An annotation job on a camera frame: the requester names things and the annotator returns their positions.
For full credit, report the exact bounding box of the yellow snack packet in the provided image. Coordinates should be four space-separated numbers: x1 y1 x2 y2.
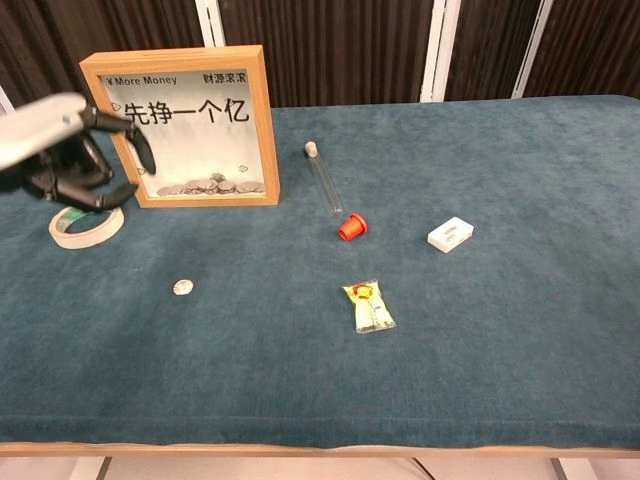
341 280 398 335

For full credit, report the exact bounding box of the red plastic cap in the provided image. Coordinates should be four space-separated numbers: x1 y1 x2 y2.
337 213 369 243

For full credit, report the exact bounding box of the blue felt table cover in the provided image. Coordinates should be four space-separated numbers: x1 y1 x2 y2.
0 94 640 449

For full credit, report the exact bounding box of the clear glass test tube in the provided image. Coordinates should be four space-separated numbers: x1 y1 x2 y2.
304 140 345 215

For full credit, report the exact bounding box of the wooden table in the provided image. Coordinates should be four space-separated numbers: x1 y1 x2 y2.
0 441 640 459

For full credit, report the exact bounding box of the white tape roll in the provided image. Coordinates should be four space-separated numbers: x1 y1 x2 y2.
47 203 126 251

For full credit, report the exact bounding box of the pile of silver coins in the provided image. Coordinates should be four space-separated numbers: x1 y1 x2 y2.
156 172 266 198

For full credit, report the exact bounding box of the small white box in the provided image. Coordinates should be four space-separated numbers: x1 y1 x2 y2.
426 217 475 255

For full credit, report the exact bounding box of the wooden frame coin bank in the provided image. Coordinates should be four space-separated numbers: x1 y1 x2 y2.
78 44 281 209

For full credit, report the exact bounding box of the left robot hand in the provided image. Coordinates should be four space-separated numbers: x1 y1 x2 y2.
0 91 158 211

